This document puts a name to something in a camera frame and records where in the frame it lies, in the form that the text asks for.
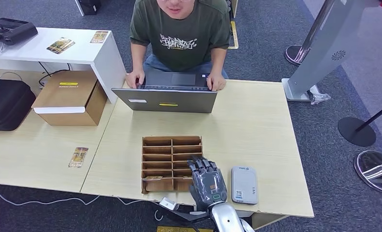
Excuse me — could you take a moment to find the yellow floor tape frame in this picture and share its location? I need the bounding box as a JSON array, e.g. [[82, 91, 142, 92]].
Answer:
[[227, 21, 240, 50]]

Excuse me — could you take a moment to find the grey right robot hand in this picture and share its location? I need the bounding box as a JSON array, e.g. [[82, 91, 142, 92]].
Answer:
[[186, 156, 228, 212]]

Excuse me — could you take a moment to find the grey laptop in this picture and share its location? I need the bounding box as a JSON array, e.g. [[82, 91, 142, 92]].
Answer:
[[111, 71, 218, 114]]

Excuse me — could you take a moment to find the grey kiosk stand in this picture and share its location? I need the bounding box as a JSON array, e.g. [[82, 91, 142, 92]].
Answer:
[[281, 0, 380, 102]]

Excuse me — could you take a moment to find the white card reader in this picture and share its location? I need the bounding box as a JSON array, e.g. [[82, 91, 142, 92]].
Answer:
[[231, 166, 259, 205]]

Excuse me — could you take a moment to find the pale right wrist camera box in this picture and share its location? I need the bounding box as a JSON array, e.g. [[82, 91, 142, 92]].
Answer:
[[158, 197, 179, 211]]

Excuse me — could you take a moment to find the gold ID card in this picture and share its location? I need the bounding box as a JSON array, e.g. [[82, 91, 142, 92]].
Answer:
[[89, 30, 110, 44]]

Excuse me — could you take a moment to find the black box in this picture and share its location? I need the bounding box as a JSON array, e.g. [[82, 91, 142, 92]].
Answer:
[[75, 0, 102, 16]]

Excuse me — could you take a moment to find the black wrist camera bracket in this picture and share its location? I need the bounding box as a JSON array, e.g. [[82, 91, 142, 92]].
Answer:
[[171, 204, 217, 232]]

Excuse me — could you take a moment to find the black cable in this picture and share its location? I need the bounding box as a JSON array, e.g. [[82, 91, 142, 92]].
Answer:
[[38, 61, 72, 87]]

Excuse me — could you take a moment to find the clear plastic wrap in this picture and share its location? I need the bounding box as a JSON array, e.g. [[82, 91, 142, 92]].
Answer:
[[307, 85, 332, 106]]

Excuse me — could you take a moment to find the black controller device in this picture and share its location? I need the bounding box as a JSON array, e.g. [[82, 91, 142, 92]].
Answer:
[[0, 17, 39, 46]]

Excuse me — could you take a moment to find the black stanchion post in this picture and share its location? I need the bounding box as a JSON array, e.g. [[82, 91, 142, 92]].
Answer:
[[337, 98, 382, 147]]

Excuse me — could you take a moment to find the white floor cable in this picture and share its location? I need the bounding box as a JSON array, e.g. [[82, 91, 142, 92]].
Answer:
[[0, 188, 164, 222]]

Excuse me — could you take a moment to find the person's left hand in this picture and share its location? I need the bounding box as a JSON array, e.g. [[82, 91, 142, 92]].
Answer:
[[207, 72, 227, 92]]

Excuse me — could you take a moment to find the chrome stanchion base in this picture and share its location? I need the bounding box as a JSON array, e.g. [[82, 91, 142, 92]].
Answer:
[[354, 149, 382, 194]]

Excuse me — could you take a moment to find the person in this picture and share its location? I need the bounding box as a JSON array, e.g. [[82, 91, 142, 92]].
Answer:
[[125, 0, 232, 92]]

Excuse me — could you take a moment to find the white shelf table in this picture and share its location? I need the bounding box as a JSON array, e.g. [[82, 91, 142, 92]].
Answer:
[[0, 27, 127, 104]]

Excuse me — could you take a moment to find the gold floor strip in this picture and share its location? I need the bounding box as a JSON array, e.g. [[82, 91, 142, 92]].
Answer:
[[156, 226, 214, 232]]

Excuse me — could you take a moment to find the brown wooden card rack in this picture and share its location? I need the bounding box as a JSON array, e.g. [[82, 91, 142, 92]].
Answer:
[[141, 135, 204, 195]]

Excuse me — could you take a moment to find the stack of gold cards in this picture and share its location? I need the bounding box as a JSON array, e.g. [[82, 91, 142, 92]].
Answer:
[[46, 38, 76, 55]]

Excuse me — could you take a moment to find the person's right hand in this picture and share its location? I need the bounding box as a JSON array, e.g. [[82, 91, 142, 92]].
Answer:
[[125, 70, 146, 89]]

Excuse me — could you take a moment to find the chrome stanchion post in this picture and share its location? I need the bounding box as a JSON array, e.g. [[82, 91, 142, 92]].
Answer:
[[284, 0, 335, 67]]

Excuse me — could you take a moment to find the white bracket under table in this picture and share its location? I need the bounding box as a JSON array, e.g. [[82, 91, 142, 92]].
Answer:
[[190, 209, 255, 220]]

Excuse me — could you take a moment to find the brown cardboard box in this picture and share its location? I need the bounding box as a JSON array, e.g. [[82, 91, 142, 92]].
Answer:
[[31, 70, 108, 127]]

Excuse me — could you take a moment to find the black carrying case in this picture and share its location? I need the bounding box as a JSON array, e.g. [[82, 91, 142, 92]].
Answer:
[[0, 78, 37, 131]]

